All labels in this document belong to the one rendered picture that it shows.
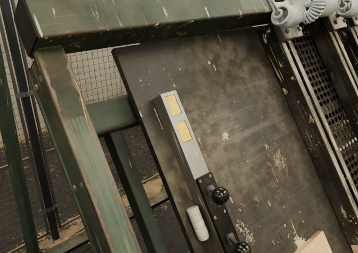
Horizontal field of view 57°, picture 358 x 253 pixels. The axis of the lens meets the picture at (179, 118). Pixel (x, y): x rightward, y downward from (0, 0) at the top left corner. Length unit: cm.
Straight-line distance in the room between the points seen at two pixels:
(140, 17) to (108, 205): 42
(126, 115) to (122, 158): 11
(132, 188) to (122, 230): 16
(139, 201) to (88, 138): 22
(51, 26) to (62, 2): 6
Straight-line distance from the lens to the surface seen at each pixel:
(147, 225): 83
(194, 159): 81
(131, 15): 78
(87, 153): 68
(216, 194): 69
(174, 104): 81
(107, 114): 81
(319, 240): 114
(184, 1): 90
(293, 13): 101
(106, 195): 68
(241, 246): 72
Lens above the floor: 194
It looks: 20 degrees down
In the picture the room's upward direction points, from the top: 3 degrees counter-clockwise
